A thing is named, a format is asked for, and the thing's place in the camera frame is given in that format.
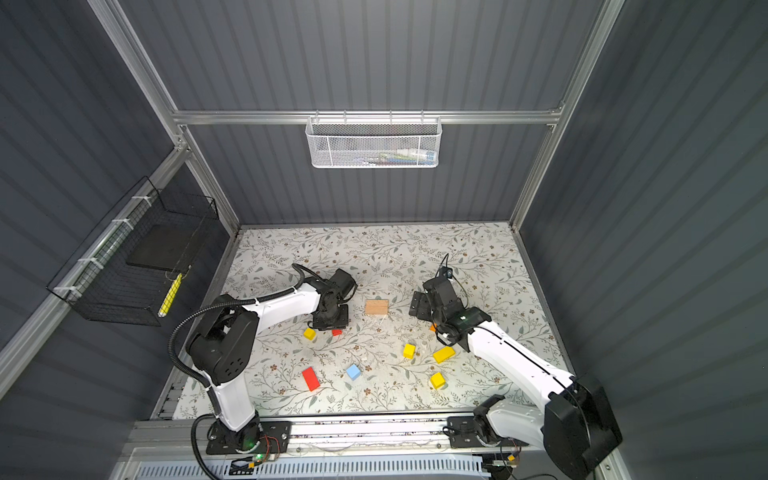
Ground natural wood block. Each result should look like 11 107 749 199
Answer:
364 299 389 316

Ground yellow rectangular block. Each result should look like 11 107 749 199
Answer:
433 346 456 364

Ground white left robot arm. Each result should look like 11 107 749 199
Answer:
186 278 357 457

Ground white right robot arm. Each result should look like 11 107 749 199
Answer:
409 292 623 479

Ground small yellow cube left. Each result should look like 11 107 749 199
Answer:
303 328 317 342

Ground small yellow cube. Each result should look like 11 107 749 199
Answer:
403 344 416 360
303 328 317 342

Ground small yellow cube middle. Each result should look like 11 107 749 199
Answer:
403 344 416 360

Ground light blue cube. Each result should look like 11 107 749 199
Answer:
346 365 362 380

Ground yellow cube lower right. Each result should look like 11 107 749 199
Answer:
429 372 446 390

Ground pens in white basket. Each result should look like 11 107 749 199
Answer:
356 148 438 167

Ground white perforated vent panel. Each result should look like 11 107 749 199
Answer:
131 454 493 480

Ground yellow marker pen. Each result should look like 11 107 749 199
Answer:
157 273 184 318

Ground black flat pad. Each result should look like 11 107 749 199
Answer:
126 225 203 272

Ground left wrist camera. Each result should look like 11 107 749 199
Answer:
328 269 358 303

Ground aluminium mounting rail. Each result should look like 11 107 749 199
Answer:
125 409 607 457

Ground white wire mesh basket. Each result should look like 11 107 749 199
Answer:
305 118 443 169

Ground black wire basket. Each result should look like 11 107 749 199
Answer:
47 177 219 327

